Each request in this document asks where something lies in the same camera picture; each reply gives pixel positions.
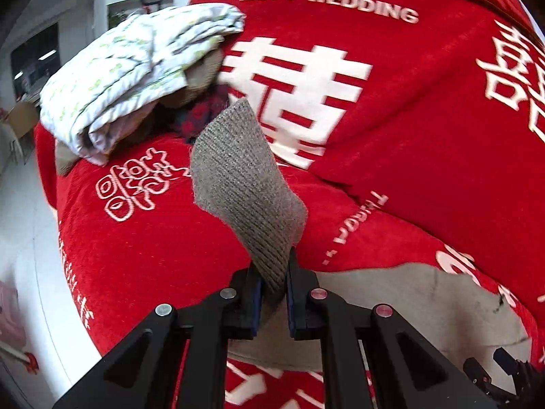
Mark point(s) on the dark window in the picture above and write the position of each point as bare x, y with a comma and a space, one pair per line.
36, 57

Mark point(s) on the grey knit small garment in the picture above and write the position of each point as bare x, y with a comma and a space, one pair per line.
251, 187

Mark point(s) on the brown cloth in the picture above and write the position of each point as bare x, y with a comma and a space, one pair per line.
200, 81

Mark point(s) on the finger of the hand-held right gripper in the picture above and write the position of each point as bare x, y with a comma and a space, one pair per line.
511, 364

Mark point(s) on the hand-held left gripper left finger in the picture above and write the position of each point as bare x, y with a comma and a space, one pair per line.
254, 306

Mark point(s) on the red printed blanket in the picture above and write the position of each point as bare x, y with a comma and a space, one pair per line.
404, 145

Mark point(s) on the white leaf-print cloth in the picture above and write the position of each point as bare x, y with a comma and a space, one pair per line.
127, 72

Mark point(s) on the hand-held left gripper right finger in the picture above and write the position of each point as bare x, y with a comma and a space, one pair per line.
291, 306

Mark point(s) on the dark plaid cloth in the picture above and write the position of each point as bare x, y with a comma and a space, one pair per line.
204, 113

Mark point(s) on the pink bag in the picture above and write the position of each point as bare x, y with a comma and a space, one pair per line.
10, 315

